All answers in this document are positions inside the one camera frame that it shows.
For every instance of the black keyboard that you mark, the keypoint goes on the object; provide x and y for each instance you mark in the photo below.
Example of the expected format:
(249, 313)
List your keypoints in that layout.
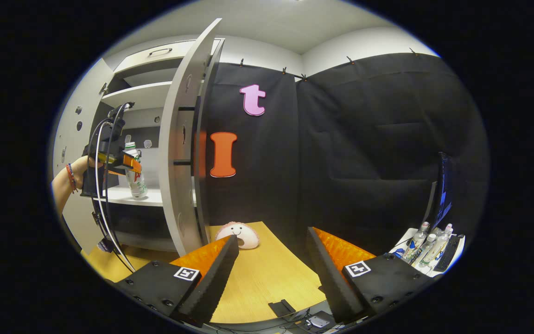
(448, 254)

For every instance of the small blue packet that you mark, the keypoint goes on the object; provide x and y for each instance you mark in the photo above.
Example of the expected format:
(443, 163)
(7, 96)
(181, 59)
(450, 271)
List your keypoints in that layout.
(399, 253)

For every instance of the small grey device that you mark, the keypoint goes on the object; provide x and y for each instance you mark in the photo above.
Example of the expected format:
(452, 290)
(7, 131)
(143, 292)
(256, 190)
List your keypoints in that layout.
(319, 321)

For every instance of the small black box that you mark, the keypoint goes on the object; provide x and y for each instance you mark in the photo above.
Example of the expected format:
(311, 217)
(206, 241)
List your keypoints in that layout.
(282, 307)

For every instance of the white cabinet door with stickers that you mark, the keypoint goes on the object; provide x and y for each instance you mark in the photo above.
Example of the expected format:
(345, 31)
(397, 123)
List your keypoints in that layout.
(176, 139)
(70, 130)

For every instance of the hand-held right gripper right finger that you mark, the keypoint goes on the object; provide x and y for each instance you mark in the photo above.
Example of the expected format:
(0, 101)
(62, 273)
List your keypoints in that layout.
(329, 278)

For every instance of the blue and white box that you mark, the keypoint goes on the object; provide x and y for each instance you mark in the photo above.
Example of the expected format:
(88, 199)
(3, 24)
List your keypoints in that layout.
(104, 244)

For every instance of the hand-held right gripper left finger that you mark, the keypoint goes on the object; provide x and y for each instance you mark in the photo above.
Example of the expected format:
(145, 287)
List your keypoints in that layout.
(216, 283)

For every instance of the pink smiling plush toy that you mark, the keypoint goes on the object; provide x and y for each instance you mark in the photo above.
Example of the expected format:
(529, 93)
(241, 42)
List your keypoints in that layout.
(247, 232)

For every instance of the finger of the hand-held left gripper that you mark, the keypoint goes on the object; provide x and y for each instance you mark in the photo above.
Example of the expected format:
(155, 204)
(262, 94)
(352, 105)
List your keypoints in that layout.
(116, 173)
(130, 162)

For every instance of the clear plastic bottle white label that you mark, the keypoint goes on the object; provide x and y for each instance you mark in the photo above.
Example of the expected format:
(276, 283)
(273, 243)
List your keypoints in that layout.
(137, 183)

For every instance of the white cabinet with dark interior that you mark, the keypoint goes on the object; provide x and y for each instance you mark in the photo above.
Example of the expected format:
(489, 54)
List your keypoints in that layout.
(142, 95)

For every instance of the black backdrop cloth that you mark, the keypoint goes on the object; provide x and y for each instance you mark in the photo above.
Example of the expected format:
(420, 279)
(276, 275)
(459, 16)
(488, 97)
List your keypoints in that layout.
(341, 162)

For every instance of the black computer monitor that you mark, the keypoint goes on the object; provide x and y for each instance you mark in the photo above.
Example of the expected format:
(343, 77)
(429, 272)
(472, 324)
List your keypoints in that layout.
(443, 190)

